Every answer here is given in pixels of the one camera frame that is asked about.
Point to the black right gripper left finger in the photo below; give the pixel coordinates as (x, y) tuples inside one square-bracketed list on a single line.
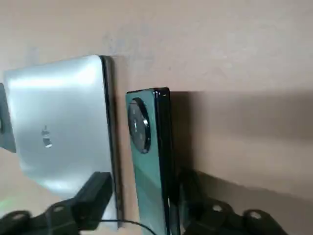
[(61, 218)]

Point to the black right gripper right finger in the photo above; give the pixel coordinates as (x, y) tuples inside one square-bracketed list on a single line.
[(210, 220)]

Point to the dark green model phone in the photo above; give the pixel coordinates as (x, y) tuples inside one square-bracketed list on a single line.
[(151, 186)]

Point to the silver closed laptop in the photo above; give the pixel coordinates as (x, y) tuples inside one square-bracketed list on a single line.
[(63, 110)]

